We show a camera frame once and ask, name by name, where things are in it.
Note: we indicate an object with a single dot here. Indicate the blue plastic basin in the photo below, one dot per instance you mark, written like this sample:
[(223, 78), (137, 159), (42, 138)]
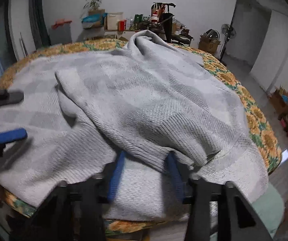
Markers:
[(92, 18)]

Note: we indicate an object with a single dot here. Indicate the cardboard box with metal fan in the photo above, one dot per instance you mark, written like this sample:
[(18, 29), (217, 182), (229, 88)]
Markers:
[(209, 44)]

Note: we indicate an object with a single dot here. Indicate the black standing fan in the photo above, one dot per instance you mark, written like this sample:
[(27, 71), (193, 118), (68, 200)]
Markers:
[(228, 31)]

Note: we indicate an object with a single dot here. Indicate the black umbrella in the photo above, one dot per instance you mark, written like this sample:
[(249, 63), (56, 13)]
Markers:
[(168, 25)]

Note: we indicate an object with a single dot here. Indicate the sunflower print bedspread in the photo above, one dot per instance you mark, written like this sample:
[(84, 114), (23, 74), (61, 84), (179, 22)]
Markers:
[(259, 120)]

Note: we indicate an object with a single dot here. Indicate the white board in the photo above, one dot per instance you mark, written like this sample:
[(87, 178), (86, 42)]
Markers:
[(114, 21)]

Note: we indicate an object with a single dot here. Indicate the grey cabinet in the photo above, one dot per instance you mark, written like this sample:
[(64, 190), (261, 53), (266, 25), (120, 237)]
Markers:
[(60, 34)]

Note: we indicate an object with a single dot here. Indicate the grey checkered knitted blanket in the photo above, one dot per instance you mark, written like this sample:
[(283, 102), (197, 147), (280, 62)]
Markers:
[(133, 93)]

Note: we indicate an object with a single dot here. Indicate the potted plant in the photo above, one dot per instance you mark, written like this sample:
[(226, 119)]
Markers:
[(92, 3)]

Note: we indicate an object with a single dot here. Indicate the grey green curtain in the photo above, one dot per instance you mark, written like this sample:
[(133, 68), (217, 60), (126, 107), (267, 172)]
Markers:
[(41, 15)]

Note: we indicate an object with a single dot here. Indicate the red canister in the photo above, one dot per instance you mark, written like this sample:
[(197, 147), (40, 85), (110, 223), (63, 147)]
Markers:
[(122, 25)]

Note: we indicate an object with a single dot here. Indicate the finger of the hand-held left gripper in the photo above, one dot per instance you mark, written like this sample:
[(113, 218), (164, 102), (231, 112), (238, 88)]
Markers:
[(11, 135), (11, 97)]

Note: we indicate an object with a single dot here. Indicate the cardboard box with blue items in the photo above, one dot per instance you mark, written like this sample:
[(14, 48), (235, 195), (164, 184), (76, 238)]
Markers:
[(281, 103)]

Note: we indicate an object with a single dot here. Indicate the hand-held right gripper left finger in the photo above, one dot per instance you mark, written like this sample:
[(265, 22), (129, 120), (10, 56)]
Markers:
[(115, 178)]

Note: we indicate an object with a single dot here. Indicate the mint green sheet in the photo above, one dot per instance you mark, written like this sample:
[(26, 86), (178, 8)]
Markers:
[(271, 205)]

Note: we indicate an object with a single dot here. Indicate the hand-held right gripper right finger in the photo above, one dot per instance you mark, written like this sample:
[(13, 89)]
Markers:
[(175, 178)]

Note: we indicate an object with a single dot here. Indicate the metal rods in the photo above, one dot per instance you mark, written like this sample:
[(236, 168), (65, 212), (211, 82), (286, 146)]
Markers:
[(23, 44)]

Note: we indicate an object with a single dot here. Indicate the grey door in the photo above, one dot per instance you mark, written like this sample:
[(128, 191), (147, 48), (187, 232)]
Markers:
[(249, 25)]

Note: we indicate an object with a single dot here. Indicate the green box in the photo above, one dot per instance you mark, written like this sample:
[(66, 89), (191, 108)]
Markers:
[(138, 18)]

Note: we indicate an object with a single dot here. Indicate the small cardboard box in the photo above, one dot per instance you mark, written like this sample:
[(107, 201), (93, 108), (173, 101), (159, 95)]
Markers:
[(96, 12)]

